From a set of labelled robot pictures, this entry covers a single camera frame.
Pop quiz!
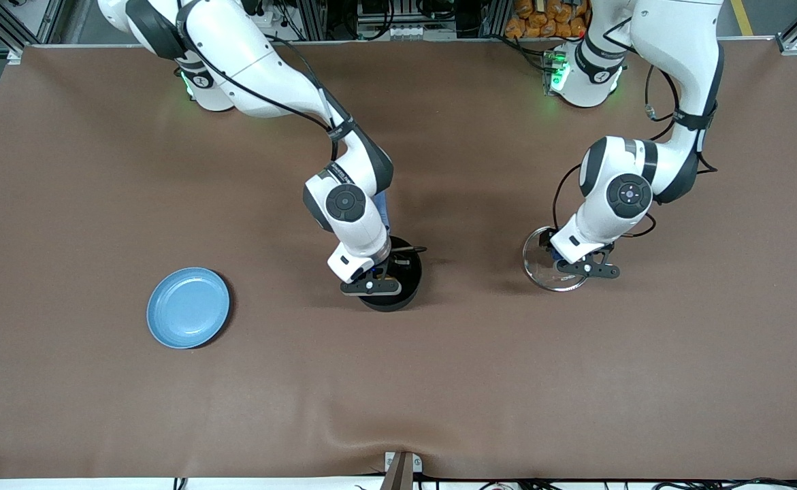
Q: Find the glass lid with blue knob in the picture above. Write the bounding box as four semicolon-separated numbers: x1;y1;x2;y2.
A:
522;225;591;293

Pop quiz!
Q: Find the brown table mat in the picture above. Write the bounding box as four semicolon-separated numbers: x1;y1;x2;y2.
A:
0;37;797;481

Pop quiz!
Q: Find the blue plate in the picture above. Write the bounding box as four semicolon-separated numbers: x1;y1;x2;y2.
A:
146;267;231;350

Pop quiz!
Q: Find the bag of orange objects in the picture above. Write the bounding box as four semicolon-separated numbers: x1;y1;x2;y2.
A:
504;0;590;40

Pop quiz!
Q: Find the black pot with blue handle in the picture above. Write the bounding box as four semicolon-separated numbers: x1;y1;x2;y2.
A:
356;192;424;312

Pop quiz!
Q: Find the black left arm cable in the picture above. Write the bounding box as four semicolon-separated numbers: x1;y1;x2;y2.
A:
551;17;720;240

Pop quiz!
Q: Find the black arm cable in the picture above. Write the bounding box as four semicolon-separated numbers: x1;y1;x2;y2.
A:
179;0;346;140
551;17;720;240

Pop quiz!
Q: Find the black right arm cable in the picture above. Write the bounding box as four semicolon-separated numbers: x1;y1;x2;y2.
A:
179;0;346;140

